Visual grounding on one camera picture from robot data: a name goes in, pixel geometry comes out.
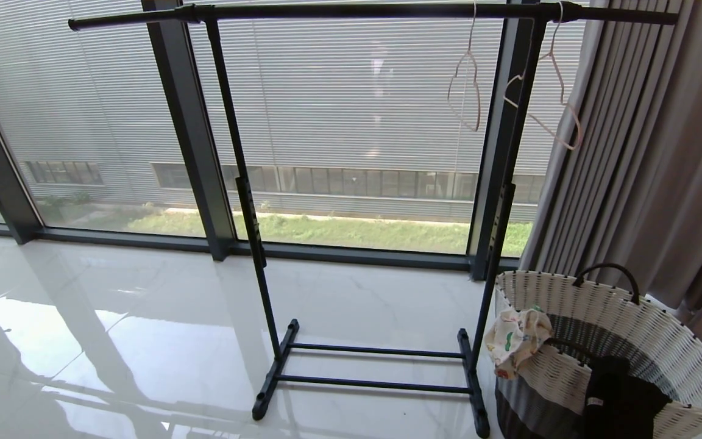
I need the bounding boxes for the pink clothes hanger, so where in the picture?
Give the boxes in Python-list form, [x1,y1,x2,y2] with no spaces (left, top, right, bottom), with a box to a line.
[447,3,481,132]
[503,3,582,151]

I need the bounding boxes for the black garment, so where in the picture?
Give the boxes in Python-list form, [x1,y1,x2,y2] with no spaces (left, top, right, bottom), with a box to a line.
[576,355,673,439]

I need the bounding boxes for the black clothes rack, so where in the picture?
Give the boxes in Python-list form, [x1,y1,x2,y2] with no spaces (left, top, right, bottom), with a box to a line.
[68,2,679,438]

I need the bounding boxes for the white laundry basket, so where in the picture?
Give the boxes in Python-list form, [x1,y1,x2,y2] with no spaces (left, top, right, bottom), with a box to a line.
[495,263,702,439]

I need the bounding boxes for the window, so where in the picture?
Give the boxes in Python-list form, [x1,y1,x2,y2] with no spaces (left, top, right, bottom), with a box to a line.
[0,0,608,281]

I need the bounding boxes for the cream printed garment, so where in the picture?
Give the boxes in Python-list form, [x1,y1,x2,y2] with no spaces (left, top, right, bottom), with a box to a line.
[484,307,554,380]

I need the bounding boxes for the beige curtain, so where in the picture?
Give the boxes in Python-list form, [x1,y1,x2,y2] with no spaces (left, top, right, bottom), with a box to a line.
[519,0,702,324]

